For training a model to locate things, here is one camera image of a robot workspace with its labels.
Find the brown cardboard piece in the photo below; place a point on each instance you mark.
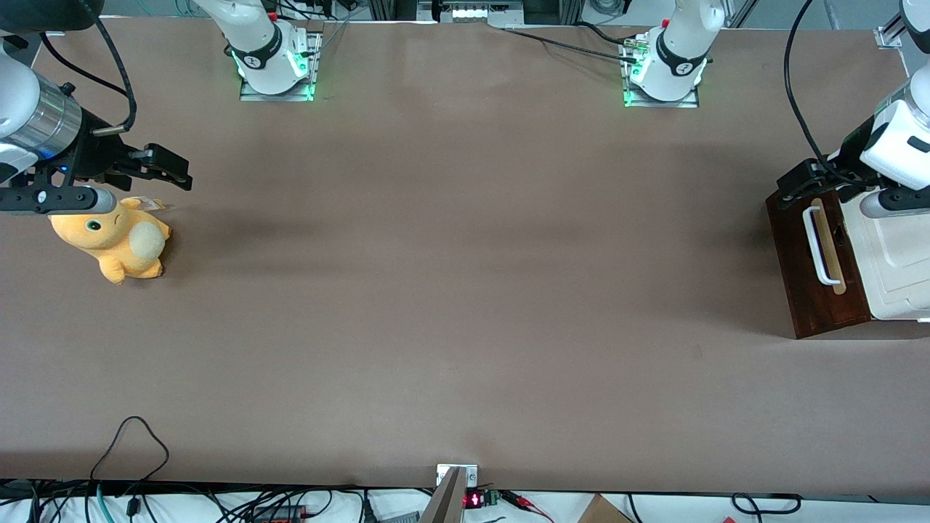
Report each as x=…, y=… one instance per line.
x=599, y=512

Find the orange black device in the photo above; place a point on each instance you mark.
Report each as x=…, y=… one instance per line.
x=280, y=514

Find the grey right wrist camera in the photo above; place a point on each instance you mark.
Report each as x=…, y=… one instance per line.
x=73, y=200

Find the grey metal bar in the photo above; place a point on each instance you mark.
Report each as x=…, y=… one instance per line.
x=445, y=505

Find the silver camera mount bracket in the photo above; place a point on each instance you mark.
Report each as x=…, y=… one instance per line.
x=472, y=476

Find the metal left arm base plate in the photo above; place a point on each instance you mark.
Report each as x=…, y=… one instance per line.
x=690, y=102

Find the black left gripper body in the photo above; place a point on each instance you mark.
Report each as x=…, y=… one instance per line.
x=851, y=151

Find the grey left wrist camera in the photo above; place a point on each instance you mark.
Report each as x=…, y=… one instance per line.
x=883, y=205

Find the white lit device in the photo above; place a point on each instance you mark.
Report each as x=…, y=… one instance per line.
x=472, y=12

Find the red LED display module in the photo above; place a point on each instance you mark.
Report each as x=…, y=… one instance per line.
x=474, y=500

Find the orange plush toy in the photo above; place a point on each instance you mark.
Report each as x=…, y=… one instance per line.
x=109, y=243

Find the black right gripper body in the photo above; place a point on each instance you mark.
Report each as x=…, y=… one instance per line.
x=92, y=155

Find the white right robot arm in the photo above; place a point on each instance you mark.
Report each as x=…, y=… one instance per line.
x=254, y=36

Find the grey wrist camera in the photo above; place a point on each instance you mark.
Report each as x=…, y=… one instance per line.
x=883, y=205
x=73, y=200

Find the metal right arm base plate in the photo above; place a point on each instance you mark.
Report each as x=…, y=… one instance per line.
x=251, y=94

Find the grey box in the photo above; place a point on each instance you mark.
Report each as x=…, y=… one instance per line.
x=399, y=519

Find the white wooden cabinet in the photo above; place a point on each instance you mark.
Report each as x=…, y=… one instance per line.
x=901, y=269

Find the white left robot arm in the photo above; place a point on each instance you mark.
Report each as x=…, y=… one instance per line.
x=676, y=43

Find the aluminium frame extrusion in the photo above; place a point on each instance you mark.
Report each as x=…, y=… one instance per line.
x=888, y=35

